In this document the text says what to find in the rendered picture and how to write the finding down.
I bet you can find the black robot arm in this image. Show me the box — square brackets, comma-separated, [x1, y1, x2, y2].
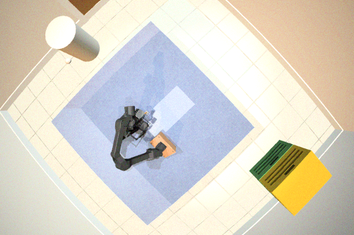
[110, 106, 167, 171]

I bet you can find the black post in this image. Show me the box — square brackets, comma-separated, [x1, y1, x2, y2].
[123, 126, 139, 140]

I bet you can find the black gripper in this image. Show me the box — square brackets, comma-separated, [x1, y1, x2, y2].
[134, 117, 148, 131]

